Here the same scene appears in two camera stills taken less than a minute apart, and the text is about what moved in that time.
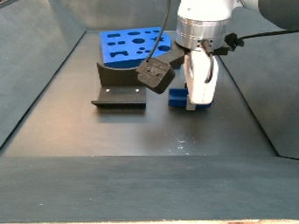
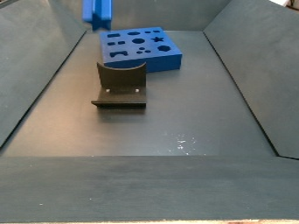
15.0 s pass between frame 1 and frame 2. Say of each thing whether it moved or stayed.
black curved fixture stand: stayed
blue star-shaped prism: moved
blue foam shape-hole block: stayed
